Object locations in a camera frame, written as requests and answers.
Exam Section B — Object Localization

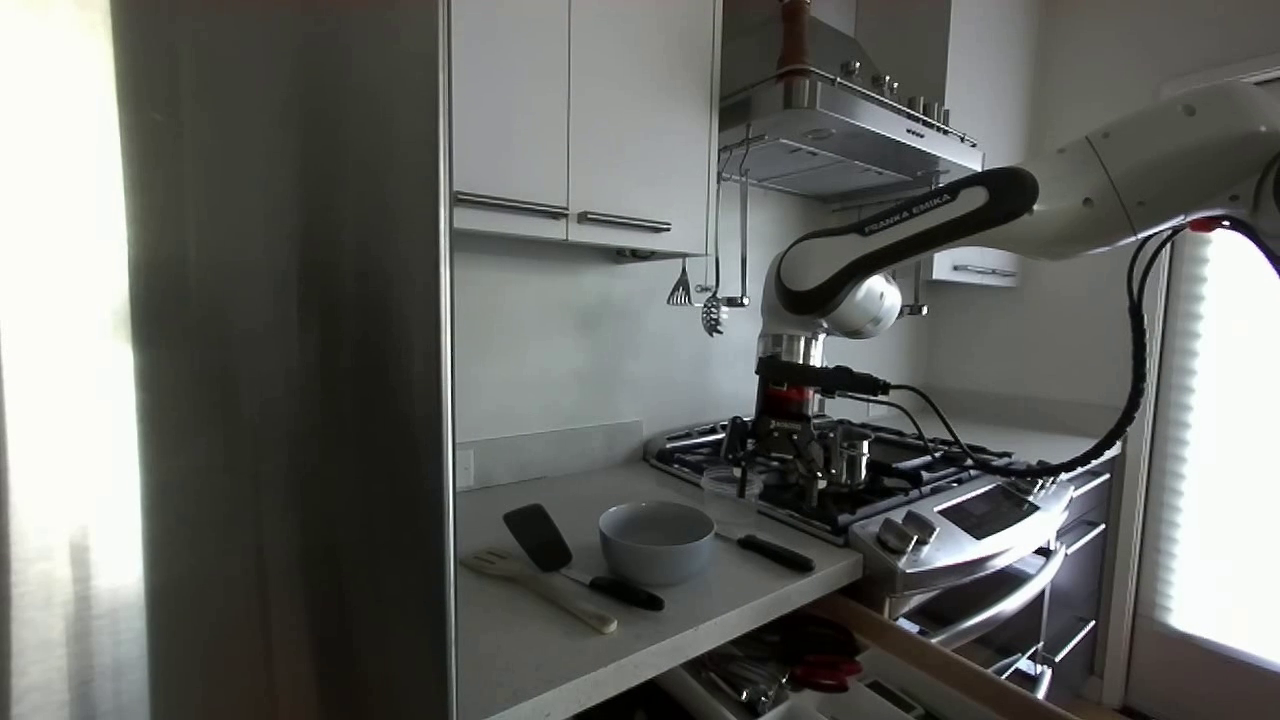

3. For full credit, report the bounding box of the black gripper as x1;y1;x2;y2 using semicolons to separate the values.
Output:
751;413;839;520

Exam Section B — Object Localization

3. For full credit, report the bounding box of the white bowl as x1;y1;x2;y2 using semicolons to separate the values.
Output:
594;496;721;591

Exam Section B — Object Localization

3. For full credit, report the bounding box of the stainless steel pot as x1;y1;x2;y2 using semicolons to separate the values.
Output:
795;420;881;496

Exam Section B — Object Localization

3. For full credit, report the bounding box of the red round utensil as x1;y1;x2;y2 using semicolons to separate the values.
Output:
786;647;865;696

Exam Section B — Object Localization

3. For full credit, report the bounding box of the open cutlery drawer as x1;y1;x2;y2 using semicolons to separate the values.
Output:
570;591;1082;720

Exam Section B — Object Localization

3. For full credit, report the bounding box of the hanging triangular utensil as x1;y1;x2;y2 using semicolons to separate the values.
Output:
662;254;698;313

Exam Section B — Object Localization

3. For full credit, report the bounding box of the black spatula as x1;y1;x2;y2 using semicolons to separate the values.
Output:
499;498;669;617

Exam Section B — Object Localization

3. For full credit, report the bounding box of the light wooden spatula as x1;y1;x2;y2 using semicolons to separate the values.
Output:
459;542;625;641

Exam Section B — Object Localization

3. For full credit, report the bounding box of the dark drawer cabinet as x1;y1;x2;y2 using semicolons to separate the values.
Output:
1036;451;1128;705

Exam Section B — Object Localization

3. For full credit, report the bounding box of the stainless steel range hood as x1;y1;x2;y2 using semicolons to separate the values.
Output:
715;0;990;203

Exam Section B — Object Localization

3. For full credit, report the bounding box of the white upper cabinet door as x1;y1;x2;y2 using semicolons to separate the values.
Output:
566;0;710;261
446;0;574;247

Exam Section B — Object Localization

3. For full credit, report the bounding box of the white window blind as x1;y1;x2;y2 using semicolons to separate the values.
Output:
1151;232;1280;671

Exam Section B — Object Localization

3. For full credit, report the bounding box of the tall grey cabinet panel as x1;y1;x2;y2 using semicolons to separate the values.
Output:
113;0;455;720

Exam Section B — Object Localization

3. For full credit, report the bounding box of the white sheer curtain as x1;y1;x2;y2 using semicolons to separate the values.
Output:
0;0;151;720

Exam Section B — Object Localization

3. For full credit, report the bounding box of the black handled knife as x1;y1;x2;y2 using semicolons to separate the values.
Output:
715;529;818;581

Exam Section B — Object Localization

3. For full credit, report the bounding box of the long oven door handle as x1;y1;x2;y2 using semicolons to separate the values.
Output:
910;538;1070;651

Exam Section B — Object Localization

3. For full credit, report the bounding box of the white wall box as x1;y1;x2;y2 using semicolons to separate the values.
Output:
923;242;1023;291

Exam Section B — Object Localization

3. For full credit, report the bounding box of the short oven drawer handle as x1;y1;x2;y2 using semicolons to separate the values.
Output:
990;647;1061;705

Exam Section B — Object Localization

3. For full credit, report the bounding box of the steel cabinet door handle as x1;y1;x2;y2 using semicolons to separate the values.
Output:
452;186;570;222
570;203;677;238

